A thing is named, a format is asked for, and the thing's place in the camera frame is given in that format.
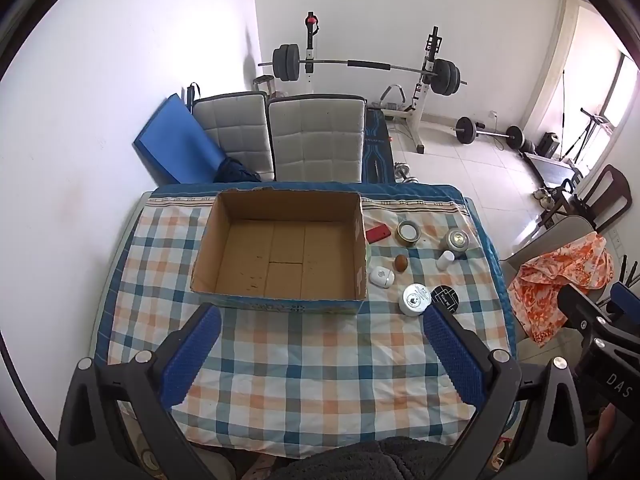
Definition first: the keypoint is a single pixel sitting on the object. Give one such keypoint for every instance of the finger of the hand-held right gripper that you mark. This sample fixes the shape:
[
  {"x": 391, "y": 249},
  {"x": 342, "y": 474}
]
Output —
[
  {"x": 575, "y": 305},
  {"x": 627, "y": 295}
]

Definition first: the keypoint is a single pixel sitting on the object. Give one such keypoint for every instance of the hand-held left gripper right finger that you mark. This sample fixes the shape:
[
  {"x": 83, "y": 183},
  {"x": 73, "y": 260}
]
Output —
[{"x": 452, "y": 355}]

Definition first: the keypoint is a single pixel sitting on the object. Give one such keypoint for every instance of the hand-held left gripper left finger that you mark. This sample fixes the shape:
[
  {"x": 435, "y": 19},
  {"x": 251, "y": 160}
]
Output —
[{"x": 192, "y": 355}]

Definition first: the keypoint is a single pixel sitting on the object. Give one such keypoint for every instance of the black round patterned tin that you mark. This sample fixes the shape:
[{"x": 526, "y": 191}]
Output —
[{"x": 446, "y": 296}]

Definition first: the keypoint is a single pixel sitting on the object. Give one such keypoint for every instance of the white round jar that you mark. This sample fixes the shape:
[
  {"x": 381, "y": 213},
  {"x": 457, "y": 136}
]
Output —
[{"x": 414, "y": 300}]

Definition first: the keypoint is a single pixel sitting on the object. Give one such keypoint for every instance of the small white bottle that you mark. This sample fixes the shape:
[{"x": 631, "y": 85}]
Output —
[{"x": 445, "y": 260}]

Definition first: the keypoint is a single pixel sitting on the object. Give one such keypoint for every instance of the brown egg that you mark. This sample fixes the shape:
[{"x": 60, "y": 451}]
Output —
[{"x": 401, "y": 263}]

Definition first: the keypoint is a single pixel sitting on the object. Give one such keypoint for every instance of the white square device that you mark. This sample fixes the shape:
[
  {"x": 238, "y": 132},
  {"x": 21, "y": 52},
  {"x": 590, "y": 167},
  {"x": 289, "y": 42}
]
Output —
[{"x": 381, "y": 276}]

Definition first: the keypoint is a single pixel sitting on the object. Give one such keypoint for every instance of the silver round tin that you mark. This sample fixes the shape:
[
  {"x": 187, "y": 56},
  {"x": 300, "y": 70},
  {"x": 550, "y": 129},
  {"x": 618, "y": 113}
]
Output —
[{"x": 455, "y": 240}]

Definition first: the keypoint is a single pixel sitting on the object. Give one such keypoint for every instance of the cardboard box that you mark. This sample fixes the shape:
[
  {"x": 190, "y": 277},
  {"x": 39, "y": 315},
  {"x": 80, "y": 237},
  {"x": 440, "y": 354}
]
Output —
[{"x": 280, "y": 260}]

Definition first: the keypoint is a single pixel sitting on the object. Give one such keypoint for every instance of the red case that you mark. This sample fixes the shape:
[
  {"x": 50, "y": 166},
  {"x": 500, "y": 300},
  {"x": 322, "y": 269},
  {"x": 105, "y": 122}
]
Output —
[{"x": 378, "y": 234}]

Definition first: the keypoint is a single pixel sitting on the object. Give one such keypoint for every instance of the person's right hand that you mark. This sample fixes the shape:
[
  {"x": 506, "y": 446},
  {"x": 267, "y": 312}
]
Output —
[{"x": 602, "y": 432}]

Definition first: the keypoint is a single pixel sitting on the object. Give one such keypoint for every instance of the orange patterned cloth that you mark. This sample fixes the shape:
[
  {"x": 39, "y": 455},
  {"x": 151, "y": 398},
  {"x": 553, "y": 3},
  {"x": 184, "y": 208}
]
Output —
[{"x": 550, "y": 285}]

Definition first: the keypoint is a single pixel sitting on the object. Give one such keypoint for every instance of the dark wooden chair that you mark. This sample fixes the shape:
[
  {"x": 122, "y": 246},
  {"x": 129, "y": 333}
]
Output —
[{"x": 612, "y": 195}]

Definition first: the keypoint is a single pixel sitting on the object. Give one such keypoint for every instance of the checked tablecloth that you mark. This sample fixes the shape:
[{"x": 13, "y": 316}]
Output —
[{"x": 300, "y": 360}]

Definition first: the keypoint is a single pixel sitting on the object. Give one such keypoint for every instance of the pair of shoes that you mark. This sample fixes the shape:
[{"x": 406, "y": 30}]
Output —
[{"x": 544, "y": 195}]

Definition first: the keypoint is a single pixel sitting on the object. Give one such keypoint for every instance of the dark low platform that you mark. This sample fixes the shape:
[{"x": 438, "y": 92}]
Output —
[{"x": 552, "y": 170}]

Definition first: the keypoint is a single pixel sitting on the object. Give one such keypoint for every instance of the person's dark grey clothing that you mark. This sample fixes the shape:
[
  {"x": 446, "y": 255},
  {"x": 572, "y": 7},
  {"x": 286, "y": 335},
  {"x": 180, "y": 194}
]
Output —
[{"x": 360, "y": 460}]

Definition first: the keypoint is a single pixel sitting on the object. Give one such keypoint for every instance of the small black speaker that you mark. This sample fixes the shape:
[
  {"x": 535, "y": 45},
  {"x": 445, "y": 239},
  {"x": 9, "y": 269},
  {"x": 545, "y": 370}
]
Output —
[{"x": 551, "y": 145}]

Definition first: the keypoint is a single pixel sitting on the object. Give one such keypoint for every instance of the black tripod stand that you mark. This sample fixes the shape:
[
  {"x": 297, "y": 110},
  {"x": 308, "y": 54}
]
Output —
[{"x": 587, "y": 130}]

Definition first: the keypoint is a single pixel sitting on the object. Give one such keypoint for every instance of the dark blue cloth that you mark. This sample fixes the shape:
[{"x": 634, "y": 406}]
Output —
[{"x": 237, "y": 171}]

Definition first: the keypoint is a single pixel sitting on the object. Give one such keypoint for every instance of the chrome dumbbell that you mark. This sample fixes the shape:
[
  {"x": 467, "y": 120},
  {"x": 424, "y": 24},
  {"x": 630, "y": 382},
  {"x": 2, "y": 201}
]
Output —
[{"x": 404, "y": 171}]

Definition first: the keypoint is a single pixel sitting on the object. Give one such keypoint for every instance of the short barbell with black plates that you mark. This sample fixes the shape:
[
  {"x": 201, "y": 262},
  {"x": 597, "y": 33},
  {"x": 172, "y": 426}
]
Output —
[{"x": 465, "y": 131}]

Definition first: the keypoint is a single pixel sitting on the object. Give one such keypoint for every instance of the blue exercise mat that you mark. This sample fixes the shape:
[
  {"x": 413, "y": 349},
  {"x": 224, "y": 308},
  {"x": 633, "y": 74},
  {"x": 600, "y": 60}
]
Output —
[{"x": 175, "y": 142}]

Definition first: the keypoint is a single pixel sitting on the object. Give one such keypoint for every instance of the blue weight bench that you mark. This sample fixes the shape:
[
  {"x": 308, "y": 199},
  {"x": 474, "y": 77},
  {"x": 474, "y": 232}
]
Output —
[{"x": 376, "y": 145}]

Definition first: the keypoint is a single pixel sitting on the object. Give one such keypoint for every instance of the grey padded chair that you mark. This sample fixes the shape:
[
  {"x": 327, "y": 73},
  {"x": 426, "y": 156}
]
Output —
[
  {"x": 315, "y": 140},
  {"x": 235, "y": 130}
]

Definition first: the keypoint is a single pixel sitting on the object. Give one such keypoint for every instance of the white barbell rack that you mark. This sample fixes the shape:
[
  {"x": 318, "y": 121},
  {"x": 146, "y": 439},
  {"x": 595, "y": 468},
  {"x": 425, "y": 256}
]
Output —
[{"x": 425, "y": 75}]

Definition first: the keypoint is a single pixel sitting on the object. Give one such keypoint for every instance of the small wooden stool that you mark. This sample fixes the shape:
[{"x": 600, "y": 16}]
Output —
[{"x": 264, "y": 82}]

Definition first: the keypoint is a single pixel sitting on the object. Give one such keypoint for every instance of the long barbell with black plates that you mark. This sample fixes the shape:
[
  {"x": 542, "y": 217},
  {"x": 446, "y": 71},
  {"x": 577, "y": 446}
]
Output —
[{"x": 287, "y": 62}]

